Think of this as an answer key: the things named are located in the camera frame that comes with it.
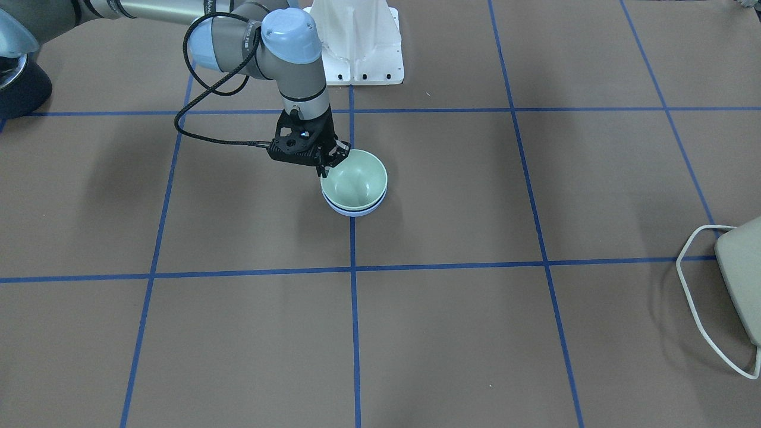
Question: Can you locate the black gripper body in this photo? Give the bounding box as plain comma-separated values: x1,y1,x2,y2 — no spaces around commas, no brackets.
275,109,339,155

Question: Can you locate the blue saucepan with glass lid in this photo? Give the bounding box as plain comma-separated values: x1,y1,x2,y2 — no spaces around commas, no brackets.
1,20,52,120

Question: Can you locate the blue bowl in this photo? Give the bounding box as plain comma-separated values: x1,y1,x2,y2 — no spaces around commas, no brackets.
322,190,388,218

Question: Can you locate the green bowl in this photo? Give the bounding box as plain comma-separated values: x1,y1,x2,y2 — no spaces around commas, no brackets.
320,149,388,209

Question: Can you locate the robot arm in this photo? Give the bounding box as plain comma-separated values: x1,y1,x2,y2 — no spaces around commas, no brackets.
1,1,351,178

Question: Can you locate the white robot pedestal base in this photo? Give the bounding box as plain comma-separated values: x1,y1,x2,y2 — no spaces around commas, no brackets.
304,1,405,86

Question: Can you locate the white toaster power cord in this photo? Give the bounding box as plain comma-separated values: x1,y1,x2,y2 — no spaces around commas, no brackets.
676,225,761,380

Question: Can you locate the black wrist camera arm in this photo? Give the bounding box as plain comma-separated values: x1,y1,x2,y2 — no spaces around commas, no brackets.
266,137,318,167

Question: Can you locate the cream toaster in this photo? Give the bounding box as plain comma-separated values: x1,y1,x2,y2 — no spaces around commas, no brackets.
715,218,760,346

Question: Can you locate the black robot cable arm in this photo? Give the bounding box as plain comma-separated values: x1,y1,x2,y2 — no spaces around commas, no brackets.
174,12,274,147

